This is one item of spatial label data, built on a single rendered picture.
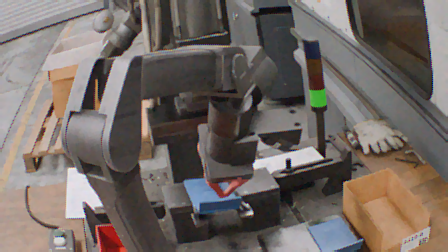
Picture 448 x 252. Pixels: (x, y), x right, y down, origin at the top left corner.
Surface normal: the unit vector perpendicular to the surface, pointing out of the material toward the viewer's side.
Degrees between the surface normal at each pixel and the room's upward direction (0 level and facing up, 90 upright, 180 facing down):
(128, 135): 90
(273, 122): 29
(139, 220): 91
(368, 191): 90
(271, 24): 90
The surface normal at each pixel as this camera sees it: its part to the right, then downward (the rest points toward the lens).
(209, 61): 0.71, 0.07
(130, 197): 0.85, 0.26
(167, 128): 0.20, 0.33
